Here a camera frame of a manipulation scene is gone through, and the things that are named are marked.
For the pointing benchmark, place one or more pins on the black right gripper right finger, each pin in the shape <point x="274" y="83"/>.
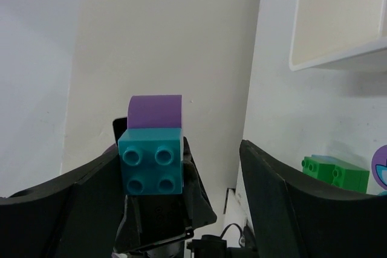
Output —
<point x="295" y="215"/>

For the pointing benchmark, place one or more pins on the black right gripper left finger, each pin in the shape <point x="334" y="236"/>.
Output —
<point x="82" y="213"/>

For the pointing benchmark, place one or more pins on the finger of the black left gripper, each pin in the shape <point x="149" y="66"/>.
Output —
<point x="166" y="221"/>

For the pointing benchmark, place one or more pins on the small teal lego brick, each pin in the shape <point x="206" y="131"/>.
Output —
<point x="152" y="161"/>

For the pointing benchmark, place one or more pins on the green lego stack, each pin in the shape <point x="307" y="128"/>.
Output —
<point x="340" y="174"/>

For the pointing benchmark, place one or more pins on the white three-compartment container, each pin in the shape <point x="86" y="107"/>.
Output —
<point x="339" y="34"/>

